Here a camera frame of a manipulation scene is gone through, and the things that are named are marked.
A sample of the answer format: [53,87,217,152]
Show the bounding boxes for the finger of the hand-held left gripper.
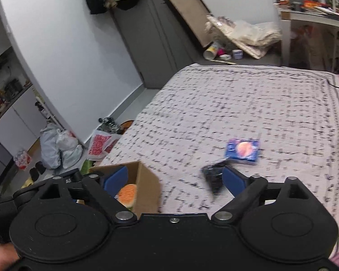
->
[63,169,85,189]

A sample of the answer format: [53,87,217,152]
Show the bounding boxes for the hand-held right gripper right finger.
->
[211,165,311,226]

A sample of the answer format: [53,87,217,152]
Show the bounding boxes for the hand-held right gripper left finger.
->
[38,165,137,226]

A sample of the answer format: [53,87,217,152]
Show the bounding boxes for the burger plush toy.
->
[114,184,138,212]

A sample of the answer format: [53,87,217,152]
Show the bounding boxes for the black mesh packet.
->
[200,159,229,203]

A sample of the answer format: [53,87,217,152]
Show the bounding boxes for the brown cardboard box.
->
[89,161,162,214]

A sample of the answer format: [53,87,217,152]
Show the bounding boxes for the blue tissue packet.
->
[225,138,261,164]

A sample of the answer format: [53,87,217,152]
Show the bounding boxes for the person's left hand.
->
[0,243,20,271]

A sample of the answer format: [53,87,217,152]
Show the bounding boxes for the grey plastic bag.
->
[40,123,63,170]

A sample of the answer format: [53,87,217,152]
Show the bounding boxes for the red patterned plastic bag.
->
[86,129,122,161]

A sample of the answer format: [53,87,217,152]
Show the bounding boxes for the black slippers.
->
[30,161,47,181]

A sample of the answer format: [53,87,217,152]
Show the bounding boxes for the red bottle pack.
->
[14,150,33,171]

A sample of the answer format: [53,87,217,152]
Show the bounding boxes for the black sneakers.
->
[99,116,123,134]

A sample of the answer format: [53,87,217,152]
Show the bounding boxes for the white kitchen cabinet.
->
[0,45,50,184]

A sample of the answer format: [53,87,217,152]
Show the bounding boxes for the cylindrical snack can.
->
[203,42,221,60]

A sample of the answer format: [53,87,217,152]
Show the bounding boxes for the grey door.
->
[110,0,197,89]

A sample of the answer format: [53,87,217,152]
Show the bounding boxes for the white printed tote bag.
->
[206,15,283,60]

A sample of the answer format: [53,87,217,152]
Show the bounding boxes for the white desk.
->
[280,4,339,71]

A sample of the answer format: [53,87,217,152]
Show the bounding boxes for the cardboard-backed frame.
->
[161,0,212,49]

